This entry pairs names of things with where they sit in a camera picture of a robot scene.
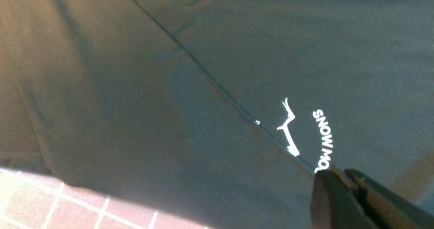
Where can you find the dark gray long-sleeve top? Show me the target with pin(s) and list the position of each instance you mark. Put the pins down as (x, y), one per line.
(220, 111)

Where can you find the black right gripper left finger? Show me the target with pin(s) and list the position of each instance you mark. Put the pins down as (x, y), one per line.
(333, 205)

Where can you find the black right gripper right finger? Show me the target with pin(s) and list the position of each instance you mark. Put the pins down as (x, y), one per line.
(384, 208)

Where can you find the pink grid-pattern table mat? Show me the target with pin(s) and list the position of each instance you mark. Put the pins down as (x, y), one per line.
(31, 201)

